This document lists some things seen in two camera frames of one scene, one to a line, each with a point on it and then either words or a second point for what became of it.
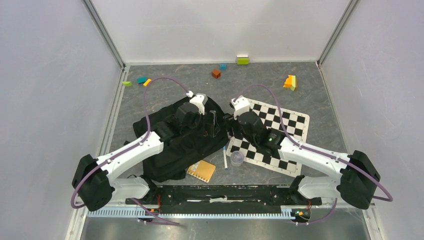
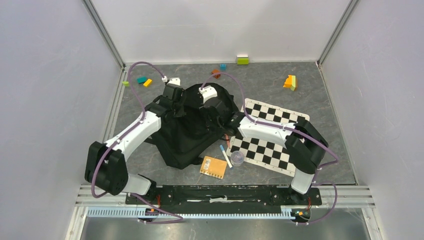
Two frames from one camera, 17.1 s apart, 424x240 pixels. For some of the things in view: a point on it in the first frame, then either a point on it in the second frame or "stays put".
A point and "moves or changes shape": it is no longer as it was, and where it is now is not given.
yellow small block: x=145 y=84 stays put
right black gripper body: x=237 y=128 → x=202 y=108
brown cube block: x=216 y=73 stays put
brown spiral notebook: x=202 y=170 → x=213 y=167
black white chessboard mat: x=296 y=124 stays put
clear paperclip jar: x=236 y=158 stays put
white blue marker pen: x=225 y=158 moves or changes shape
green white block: x=242 y=59 stays put
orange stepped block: x=288 y=82 stays put
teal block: x=141 y=79 stays put
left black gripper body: x=198 y=122 → x=179 y=108
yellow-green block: x=293 y=85 stays put
